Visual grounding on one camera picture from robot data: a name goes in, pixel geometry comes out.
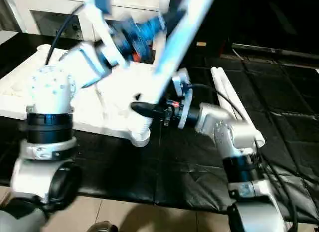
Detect black mat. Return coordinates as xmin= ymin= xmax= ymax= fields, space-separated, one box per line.
xmin=0 ymin=32 xmax=319 ymax=223

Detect black box gold label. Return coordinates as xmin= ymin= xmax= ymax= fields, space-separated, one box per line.
xmin=173 ymin=0 xmax=234 ymax=61

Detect dark rounded foot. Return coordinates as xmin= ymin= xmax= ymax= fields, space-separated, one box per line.
xmin=88 ymin=220 xmax=118 ymax=232

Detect grey curtain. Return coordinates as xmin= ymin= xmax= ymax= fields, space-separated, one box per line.
xmin=0 ymin=0 xmax=16 ymax=32

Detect black left camera cable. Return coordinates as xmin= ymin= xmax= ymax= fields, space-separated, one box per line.
xmin=45 ymin=4 xmax=83 ymax=66

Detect white cabinet glass doors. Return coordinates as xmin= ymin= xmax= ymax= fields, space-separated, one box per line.
xmin=4 ymin=0 xmax=160 ymax=41

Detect silver metal rail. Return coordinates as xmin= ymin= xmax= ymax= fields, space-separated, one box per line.
xmin=231 ymin=43 xmax=319 ymax=61

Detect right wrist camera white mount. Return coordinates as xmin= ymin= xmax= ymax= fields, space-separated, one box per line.
xmin=171 ymin=68 xmax=194 ymax=130

